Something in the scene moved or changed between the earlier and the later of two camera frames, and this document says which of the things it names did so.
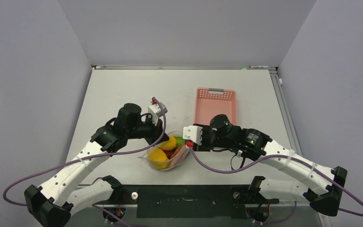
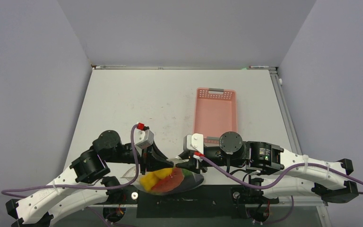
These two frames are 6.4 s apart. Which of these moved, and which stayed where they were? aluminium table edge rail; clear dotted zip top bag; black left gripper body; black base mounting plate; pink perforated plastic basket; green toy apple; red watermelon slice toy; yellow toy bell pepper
Moved: yellow toy bell pepper; black left gripper body; clear dotted zip top bag; red watermelon slice toy; green toy apple
Stayed: aluminium table edge rail; pink perforated plastic basket; black base mounting plate
